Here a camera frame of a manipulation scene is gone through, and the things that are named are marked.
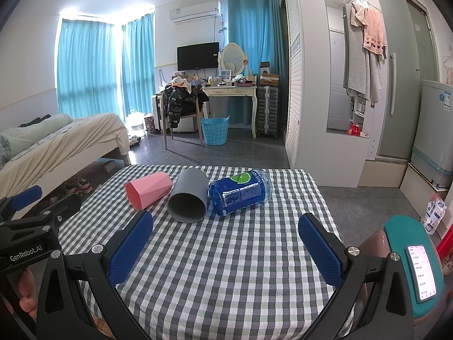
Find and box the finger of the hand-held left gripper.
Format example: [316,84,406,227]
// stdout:
[0,185,44,222]
[33,195,83,228]

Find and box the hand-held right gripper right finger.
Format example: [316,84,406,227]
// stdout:
[298,213,415,340]

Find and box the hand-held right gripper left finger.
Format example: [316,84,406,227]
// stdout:
[35,211,154,340]

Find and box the pink cup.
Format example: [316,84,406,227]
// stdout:
[125,172,173,211]

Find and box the grey cup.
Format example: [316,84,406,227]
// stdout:
[167,168,209,224]

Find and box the person's left hand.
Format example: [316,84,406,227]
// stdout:
[16,267,38,321]

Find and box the pair of sneakers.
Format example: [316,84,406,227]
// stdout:
[63,178,93,196]

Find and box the pink stool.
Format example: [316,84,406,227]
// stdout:
[358,229,390,281]

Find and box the bed with beige sheet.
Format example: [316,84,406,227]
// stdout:
[0,112,131,220]

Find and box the pale green blanket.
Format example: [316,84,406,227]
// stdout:
[0,115,74,158]

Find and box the dark cloth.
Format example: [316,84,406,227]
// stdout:
[18,114,52,128]

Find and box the teal cushion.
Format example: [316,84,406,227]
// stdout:
[384,215,445,321]

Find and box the grey checkered tablecloth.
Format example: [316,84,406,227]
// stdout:
[57,165,355,340]

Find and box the blue label plastic bottle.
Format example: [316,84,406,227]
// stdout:
[208,169,274,217]

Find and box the smartphone with lit screen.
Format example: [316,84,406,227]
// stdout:
[405,244,439,304]

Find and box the clear water jug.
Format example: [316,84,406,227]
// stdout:
[129,110,146,137]

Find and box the white detergent bag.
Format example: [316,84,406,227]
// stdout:
[422,198,446,235]

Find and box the red plastic container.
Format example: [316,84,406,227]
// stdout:
[435,229,453,274]

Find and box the red packet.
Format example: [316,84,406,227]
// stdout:
[348,122,371,138]

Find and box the wide blue window curtain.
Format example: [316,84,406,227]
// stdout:
[57,18,119,120]

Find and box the wooden chair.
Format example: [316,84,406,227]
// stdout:
[161,94,206,150]

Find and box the blue plastic laundry basket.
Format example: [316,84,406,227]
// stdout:
[200,115,231,147]

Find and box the grey ribbed suitcase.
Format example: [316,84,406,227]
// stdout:
[255,85,280,140]

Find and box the black patterned jacket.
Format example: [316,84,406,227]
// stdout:
[163,84,210,128]

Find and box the narrow blue window curtain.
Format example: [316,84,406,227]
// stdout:
[121,13,156,114]

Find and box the white washing machine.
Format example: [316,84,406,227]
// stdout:
[410,79,453,189]

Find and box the pile of light clothes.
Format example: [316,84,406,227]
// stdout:
[171,71,194,89]

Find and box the white dressing table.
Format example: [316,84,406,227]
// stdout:
[202,84,258,139]

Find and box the grey towel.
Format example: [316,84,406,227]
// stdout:
[342,3,385,101]

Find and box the frosted glass door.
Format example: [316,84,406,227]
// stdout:
[368,0,440,161]

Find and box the black television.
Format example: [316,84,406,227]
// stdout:
[177,42,220,72]

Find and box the white oval vanity mirror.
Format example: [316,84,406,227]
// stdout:
[219,42,247,78]

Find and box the pink towel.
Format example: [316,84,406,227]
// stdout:
[362,7,388,60]

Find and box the tall blue curtain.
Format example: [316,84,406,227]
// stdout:
[227,0,288,127]

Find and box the white air conditioner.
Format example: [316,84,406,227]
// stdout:
[168,1,223,25]

